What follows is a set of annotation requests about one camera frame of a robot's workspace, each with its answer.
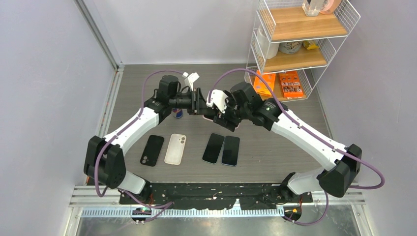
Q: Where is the orange snack box right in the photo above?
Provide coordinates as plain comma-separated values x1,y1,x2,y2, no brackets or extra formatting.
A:
278,71,304,99

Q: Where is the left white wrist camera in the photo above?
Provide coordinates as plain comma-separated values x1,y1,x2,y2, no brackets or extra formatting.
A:
182,72,200,90

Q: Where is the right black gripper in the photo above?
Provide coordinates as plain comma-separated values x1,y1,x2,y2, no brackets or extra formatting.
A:
213,91,250,132

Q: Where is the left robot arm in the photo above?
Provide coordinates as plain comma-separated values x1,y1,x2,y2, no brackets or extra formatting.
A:
84,70,214,204

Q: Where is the orange snack box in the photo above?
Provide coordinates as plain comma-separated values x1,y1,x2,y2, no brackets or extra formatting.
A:
278,71,304,99
253,69,276,97

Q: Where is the Red Bull can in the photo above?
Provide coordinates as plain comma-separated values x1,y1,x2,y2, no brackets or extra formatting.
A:
172,108,183,118

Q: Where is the round tin on shelf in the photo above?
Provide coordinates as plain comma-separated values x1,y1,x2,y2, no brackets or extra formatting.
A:
278,41,302,55

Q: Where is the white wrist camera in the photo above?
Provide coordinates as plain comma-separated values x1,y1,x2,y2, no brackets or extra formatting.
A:
206,89,229,114
182,72,200,90

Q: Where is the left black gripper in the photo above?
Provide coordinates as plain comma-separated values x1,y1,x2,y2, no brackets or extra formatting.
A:
170,88,216,116

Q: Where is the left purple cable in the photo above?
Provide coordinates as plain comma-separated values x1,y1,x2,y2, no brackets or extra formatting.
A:
93,69,188,223

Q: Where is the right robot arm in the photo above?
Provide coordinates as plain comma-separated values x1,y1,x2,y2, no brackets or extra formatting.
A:
207,82,362,202

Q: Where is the blue phone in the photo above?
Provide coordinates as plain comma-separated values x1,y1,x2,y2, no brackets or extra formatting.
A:
221,136,240,166

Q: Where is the white wire shelf rack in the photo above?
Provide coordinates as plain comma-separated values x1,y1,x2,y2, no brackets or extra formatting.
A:
244,0,360,102

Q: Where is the black phone case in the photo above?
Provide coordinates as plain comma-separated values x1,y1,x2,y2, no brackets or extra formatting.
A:
140,135,164,167

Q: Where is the teal phone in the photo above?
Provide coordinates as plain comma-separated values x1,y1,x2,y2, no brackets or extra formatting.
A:
202,133,225,164

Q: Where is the aluminium frame rail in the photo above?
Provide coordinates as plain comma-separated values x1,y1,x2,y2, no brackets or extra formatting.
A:
62,0,119,208

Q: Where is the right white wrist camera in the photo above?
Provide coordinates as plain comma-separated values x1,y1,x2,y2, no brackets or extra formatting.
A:
206,89,229,114

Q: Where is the clear glass jar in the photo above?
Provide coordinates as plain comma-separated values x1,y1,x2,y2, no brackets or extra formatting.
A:
302,0,325,17

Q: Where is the white bottle on shelf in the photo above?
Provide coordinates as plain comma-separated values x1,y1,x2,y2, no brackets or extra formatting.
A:
256,26,280,59

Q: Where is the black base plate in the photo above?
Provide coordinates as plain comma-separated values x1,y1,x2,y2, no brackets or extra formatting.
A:
119,182,313,210

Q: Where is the orange snack box left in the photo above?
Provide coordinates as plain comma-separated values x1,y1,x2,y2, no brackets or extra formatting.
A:
253,69,276,97

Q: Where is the pink tape roll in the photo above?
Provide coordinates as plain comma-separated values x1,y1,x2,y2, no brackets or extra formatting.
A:
320,0,342,15

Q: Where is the yellow packet on shelf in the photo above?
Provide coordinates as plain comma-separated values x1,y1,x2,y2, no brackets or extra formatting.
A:
302,40,320,50

